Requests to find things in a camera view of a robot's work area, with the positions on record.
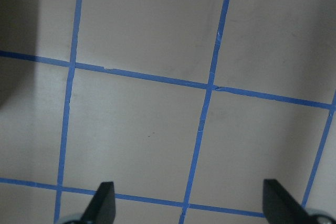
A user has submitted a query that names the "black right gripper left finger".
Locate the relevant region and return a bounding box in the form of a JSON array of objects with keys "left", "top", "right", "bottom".
[{"left": 79, "top": 182, "right": 116, "bottom": 224}]

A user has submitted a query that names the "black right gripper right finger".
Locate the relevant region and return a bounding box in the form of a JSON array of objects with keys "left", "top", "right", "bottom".
[{"left": 262, "top": 179, "right": 315, "bottom": 224}]

